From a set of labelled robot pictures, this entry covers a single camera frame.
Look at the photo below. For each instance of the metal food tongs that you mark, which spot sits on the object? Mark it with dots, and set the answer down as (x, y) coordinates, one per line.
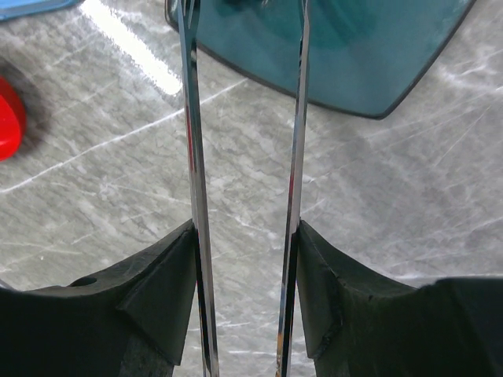
(188, 19)

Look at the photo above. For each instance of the dark teal square plate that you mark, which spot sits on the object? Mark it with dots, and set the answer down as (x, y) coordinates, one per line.
(365, 56)

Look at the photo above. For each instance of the red round cup lid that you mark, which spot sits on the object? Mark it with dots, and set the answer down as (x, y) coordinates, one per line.
(13, 120)

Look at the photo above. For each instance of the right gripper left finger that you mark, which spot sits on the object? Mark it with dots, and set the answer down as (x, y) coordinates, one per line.
(130, 319)

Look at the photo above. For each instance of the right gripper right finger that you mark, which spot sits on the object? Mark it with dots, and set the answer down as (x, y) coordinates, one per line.
(357, 322)

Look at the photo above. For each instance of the blue lunch box lid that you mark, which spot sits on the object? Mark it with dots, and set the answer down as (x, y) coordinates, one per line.
(12, 9)

